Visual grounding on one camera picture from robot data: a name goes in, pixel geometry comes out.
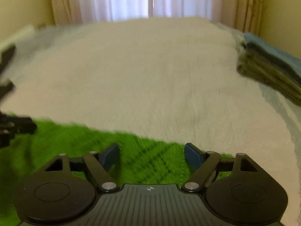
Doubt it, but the grey-green folded garment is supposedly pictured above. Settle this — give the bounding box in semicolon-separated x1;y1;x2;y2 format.
236;42;300;106

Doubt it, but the white and blue bedspread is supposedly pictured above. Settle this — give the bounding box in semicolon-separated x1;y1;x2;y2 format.
0;16;301;193

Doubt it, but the beige drape curtain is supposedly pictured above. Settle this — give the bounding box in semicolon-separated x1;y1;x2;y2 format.
221;0;263;35

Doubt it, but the green knitted sweater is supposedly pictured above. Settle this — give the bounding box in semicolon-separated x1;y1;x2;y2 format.
0;119;236;226

